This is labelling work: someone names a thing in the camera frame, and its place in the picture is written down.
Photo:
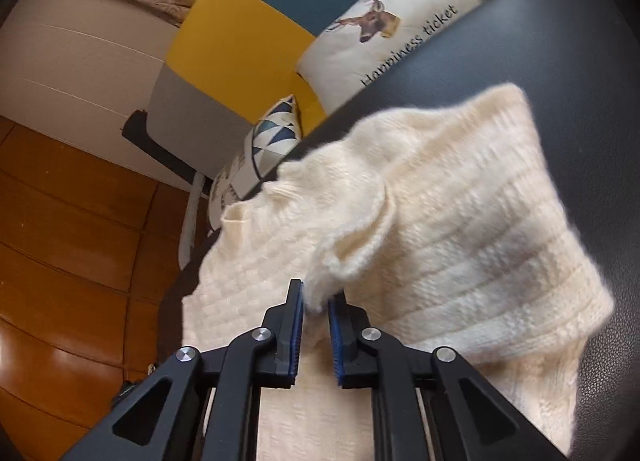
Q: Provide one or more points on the deer print pillow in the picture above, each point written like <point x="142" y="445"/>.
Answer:
<point x="350" y="56"/>

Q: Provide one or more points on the triangle pattern pillow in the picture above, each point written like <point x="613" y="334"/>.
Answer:
<point x="272" y="131"/>

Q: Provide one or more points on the white sofa armrest tube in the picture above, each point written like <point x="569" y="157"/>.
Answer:
<point x="192" y="211"/>

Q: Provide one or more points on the cream knit sweater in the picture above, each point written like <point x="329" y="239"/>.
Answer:
<point x="450" y="241"/>

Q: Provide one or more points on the grey yellow blue sofa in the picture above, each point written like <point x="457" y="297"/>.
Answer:
<point x="240" y="31"/>

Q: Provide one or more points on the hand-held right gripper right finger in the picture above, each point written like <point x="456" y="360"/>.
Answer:
<point x="334" y="336"/>

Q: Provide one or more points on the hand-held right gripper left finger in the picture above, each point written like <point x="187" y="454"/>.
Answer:
<point x="295" y="326"/>

